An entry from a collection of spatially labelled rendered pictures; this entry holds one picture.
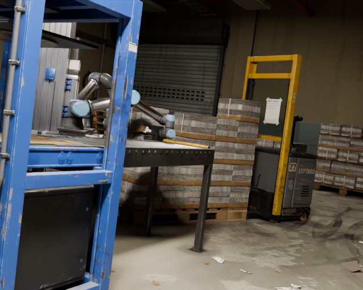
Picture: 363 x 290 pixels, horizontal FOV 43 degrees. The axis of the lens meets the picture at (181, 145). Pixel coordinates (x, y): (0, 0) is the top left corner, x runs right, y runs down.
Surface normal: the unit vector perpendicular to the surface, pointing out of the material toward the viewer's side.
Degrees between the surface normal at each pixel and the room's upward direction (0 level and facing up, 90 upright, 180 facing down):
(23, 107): 90
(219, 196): 89
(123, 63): 90
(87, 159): 90
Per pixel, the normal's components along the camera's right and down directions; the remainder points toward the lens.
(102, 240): -0.53, -0.02
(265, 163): -0.79, -0.07
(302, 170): 0.60, 0.11
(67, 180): 0.84, 0.14
